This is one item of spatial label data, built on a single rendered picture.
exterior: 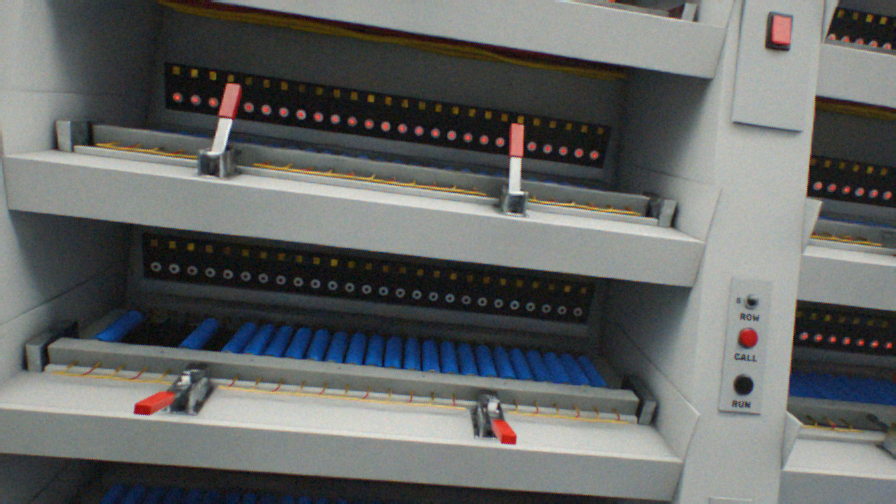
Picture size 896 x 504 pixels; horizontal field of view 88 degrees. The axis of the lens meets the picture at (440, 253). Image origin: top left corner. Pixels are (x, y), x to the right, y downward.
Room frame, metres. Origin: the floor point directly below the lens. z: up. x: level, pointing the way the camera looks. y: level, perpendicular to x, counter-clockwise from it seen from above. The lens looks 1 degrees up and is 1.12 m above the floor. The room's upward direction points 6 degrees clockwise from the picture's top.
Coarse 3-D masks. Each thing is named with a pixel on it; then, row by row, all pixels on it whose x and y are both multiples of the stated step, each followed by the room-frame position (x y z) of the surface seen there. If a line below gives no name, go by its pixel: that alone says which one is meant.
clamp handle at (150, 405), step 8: (184, 376) 0.40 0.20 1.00; (184, 384) 0.40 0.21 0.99; (160, 392) 0.37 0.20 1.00; (168, 392) 0.37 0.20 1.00; (176, 392) 0.38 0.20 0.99; (184, 392) 0.39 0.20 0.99; (144, 400) 0.34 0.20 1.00; (152, 400) 0.35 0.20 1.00; (160, 400) 0.35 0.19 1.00; (168, 400) 0.36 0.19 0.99; (136, 408) 0.33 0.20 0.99; (144, 408) 0.33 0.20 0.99; (152, 408) 0.34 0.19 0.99; (160, 408) 0.35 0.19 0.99
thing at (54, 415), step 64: (64, 320) 0.47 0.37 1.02; (448, 320) 0.58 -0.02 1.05; (512, 320) 0.59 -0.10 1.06; (0, 384) 0.40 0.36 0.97; (64, 384) 0.41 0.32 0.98; (128, 384) 0.43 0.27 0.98; (640, 384) 0.49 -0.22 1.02; (0, 448) 0.39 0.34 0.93; (64, 448) 0.39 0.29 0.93; (128, 448) 0.40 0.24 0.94; (192, 448) 0.40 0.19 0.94; (256, 448) 0.40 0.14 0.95; (320, 448) 0.40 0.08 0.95; (384, 448) 0.41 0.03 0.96; (448, 448) 0.41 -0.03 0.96; (512, 448) 0.41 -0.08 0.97; (576, 448) 0.43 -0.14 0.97; (640, 448) 0.44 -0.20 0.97
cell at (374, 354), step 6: (372, 336) 0.54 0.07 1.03; (378, 336) 0.53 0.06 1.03; (372, 342) 0.52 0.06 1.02; (378, 342) 0.52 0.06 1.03; (384, 342) 0.54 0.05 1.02; (372, 348) 0.51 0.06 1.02; (378, 348) 0.51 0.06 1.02; (366, 354) 0.50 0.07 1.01; (372, 354) 0.49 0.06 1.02; (378, 354) 0.50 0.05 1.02; (366, 360) 0.49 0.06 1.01; (372, 360) 0.48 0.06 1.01; (378, 360) 0.49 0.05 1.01; (378, 366) 0.48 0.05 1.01
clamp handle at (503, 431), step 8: (488, 400) 0.42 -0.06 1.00; (496, 400) 0.42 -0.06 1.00; (488, 408) 0.43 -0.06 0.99; (488, 416) 0.41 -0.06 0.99; (496, 416) 0.41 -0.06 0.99; (496, 424) 0.38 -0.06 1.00; (504, 424) 0.38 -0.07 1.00; (496, 432) 0.37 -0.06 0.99; (504, 432) 0.36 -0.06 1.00; (512, 432) 0.36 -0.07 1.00; (504, 440) 0.36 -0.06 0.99; (512, 440) 0.36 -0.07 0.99
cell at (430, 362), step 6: (426, 342) 0.54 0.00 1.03; (432, 342) 0.54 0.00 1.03; (426, 348) 0.53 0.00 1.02; (432, 348) 0.52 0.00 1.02; (426, 354) 0.51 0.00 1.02; (432, 354) 0.51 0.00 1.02; (438, 354) 0.53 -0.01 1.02; (426, 360) 0.50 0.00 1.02; (432, 360) 0.50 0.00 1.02; (438, 360) 0.51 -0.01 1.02; (426, 366) 0.49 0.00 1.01; (432, 366) 0.49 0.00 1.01; (438, 366) 0.50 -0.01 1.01; (438, 372) 0.49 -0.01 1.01
